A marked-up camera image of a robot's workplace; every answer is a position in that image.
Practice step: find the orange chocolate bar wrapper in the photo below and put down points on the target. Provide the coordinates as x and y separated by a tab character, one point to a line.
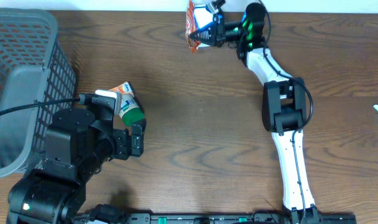
190	22

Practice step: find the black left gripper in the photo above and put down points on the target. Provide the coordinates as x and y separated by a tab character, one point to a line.
123	149

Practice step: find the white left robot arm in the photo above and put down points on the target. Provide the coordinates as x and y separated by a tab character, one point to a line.
77	144

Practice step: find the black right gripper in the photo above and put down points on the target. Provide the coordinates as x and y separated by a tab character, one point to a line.
214	37

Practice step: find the white barcode scanner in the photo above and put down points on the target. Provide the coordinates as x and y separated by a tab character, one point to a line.
202	19

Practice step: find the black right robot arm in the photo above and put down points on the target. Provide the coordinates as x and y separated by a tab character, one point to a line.
287	105

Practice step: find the grey plastic mesh basket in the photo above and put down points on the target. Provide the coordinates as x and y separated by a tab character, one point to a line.
33	69

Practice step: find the green cap bottle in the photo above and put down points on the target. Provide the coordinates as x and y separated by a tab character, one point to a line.
130	111

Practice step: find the orange Kleenex tissue pack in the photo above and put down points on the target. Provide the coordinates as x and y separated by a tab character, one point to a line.
123	89

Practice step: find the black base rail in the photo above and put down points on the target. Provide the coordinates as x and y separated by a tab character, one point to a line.
207	218

